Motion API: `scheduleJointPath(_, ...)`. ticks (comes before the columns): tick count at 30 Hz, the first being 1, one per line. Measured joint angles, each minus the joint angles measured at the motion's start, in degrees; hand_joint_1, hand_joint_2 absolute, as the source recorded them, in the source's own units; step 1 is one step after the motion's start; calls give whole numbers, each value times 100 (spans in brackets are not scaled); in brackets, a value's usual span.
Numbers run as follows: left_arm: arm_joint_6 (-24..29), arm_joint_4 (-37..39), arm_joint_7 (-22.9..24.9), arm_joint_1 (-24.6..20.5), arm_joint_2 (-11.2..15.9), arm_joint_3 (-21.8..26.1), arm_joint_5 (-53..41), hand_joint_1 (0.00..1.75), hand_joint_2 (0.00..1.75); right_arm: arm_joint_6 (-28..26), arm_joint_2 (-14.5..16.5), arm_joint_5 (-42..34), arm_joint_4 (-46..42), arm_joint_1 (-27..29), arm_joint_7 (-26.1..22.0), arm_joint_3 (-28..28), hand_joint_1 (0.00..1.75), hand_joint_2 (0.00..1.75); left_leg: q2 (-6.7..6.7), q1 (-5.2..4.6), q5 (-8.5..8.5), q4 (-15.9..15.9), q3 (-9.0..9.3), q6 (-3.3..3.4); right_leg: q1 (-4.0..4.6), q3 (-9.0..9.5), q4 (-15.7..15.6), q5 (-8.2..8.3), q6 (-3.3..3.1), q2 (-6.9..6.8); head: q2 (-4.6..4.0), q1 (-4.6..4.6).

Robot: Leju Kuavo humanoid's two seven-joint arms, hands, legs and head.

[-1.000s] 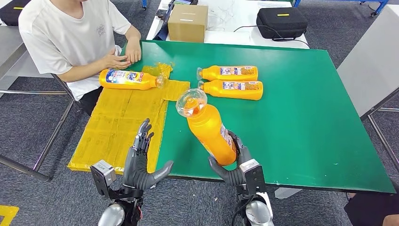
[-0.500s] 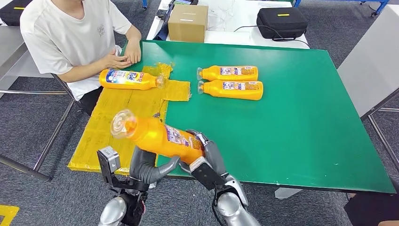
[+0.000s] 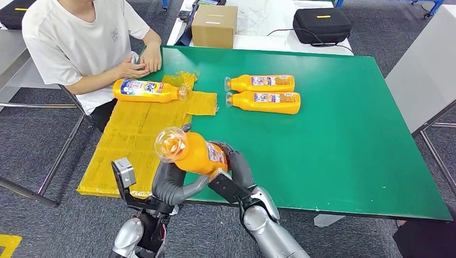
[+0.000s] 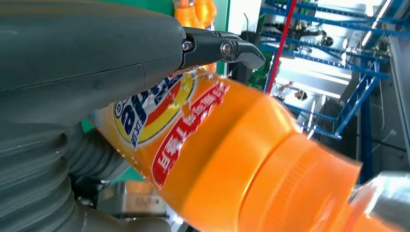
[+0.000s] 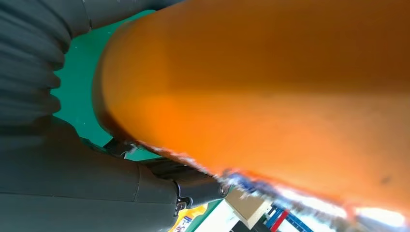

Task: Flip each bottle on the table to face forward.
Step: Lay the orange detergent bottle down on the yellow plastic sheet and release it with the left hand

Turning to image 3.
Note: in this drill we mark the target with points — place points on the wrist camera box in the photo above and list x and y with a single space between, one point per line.
124 172
228 188

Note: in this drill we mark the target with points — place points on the orange detergent bottle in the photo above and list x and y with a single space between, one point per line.
242 84
246 103
199 153
142 90

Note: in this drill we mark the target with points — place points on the white table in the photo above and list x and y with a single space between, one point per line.
270 41

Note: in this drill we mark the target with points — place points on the white table foot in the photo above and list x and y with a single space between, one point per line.
327 220

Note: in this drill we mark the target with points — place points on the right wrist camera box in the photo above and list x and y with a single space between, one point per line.
228 188

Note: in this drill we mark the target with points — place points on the blue metal frame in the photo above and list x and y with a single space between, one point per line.
436 7

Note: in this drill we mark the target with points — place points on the grey table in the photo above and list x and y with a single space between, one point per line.
422 71

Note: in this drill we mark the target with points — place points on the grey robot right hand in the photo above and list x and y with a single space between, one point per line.
240 171

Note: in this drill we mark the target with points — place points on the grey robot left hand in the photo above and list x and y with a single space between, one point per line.
167 188

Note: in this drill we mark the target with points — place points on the person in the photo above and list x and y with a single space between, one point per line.
427 242
78 39

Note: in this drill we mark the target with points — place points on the metal table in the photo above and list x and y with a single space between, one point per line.
10 53

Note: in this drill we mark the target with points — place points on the person's left forearm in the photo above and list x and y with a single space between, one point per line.
151 38

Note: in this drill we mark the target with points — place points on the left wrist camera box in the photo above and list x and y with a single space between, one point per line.
124 172

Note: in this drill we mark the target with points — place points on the brown cardboard box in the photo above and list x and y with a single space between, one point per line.
213 28

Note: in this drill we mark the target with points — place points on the person's right forearm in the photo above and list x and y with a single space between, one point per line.
96 80

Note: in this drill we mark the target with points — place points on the black smartphone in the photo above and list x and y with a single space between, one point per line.
184 15

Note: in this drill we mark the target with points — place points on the person's right hand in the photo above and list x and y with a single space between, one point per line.
133 69

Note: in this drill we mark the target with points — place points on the yellow taped cardboard mat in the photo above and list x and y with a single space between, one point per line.
124 142

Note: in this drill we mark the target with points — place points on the person's left hand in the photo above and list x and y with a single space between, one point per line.
151 57

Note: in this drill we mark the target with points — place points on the black zippered carry case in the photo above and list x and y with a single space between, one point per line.
14 16
320 27

